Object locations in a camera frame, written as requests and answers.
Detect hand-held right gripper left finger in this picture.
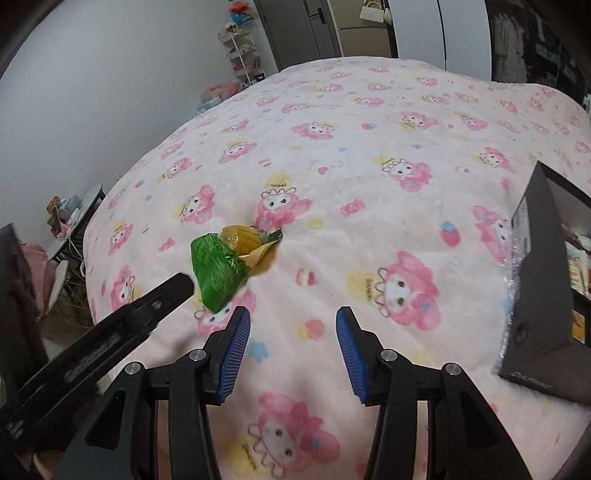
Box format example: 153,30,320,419
53,305,252,480

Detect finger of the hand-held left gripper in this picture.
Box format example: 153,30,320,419
122,272,195,335

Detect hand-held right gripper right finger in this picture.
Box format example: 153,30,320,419
335,305,534,480

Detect green corn snack packet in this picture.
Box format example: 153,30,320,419
191,224,283,313

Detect black cardboard box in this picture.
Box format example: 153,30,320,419
493,161,591,402

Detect dark cloth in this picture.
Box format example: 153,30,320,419
0,224,49,384

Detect pink cushion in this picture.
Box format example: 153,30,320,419
18,244,58,319

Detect black side table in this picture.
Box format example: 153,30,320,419
46,184,108,278

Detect pink printed blanket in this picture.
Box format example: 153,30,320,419
83,56,591,480

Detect pink plush toy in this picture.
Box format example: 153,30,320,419
199,80,242,114

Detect white shelf rack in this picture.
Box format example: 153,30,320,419
218,25,267,88

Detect grey door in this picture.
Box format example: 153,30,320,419
256,0,343,75

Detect white wardrobe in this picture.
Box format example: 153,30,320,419
387,0,493,81

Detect white hanging bag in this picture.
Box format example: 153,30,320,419
360,0,393,23

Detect hanging clothes rack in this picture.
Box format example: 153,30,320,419
489,0,591,107

